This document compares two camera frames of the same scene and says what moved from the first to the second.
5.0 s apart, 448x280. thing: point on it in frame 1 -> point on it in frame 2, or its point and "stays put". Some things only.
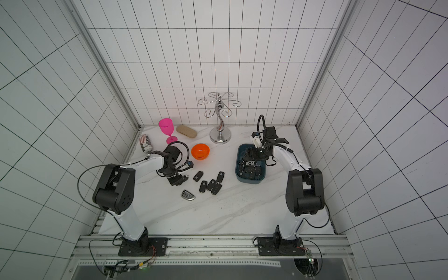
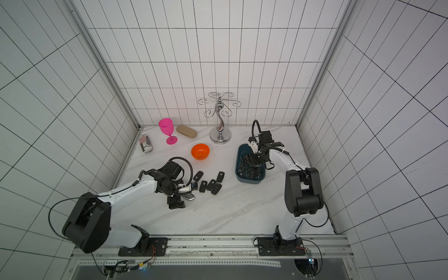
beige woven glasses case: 186,131 stays put
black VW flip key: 203,186 stays put
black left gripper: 174,182 -> 171,201
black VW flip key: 198,176 stays put
